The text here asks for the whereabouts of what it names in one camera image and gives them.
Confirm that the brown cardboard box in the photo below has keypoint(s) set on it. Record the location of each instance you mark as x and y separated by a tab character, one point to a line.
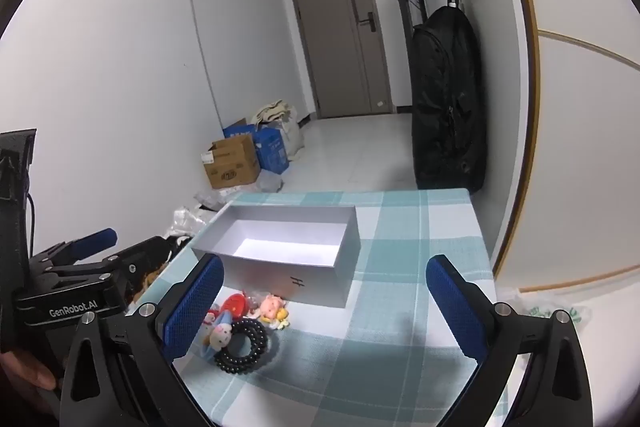
232	162

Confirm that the beige cloth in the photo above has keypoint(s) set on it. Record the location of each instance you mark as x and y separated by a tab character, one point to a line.
270	112

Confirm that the white cardboard box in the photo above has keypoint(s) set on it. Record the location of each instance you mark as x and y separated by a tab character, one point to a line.
320	279

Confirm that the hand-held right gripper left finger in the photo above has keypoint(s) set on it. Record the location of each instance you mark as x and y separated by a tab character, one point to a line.
192	307

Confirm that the black patterned bag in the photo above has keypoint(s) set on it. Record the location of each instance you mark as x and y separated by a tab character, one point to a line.
172	252

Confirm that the clear plastic packet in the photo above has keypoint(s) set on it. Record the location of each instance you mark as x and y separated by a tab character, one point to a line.
254	298

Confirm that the black hanging bag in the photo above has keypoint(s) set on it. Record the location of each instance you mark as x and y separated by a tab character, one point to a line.
447	107

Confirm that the blue cardboard box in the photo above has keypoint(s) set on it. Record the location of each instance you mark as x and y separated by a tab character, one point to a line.
272	152

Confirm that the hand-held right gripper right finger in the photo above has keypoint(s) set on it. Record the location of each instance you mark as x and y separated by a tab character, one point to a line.
457	312

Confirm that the grey door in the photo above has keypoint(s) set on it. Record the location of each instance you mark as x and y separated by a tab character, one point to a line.
340	37

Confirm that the person's left hand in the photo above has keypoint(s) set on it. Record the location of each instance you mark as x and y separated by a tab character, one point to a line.
25	369

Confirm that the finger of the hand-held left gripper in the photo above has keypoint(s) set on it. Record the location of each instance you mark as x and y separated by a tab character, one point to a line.
140	257
97	238

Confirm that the teal plaid tablecloth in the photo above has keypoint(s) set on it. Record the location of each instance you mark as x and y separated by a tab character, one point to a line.
380	357

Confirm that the green print plastic bag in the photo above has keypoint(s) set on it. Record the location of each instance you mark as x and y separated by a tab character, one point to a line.
540	307

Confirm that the white plastic sack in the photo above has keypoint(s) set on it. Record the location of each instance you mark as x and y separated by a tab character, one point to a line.
292	132

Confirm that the red round charm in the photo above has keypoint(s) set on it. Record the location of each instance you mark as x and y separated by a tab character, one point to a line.
235	305

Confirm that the white crumpled plastic bag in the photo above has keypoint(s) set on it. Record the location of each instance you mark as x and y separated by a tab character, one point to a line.
187	219

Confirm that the pink pig doll charm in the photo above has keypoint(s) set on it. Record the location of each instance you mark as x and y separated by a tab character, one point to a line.
272	305

